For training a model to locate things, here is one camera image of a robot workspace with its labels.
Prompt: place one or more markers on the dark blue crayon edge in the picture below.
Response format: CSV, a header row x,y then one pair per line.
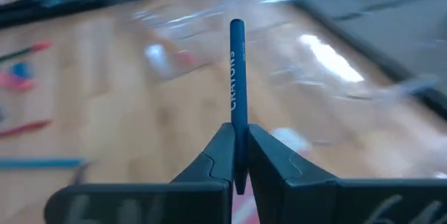
x,y
21,70

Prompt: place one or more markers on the blue pencil pink cap eraser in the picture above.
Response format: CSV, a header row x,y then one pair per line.
x,y
35,163

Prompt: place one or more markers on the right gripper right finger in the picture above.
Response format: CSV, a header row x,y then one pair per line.
x,y
314,199

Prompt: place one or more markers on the clear plastic bin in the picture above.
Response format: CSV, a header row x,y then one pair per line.
x,y
401,89
195,18

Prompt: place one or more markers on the red crayon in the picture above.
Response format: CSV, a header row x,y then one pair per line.
x,y
24,129

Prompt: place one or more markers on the blue crayon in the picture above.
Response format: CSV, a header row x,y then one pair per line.
x,y
238,77

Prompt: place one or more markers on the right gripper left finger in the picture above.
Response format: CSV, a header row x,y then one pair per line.
x,y
195,199

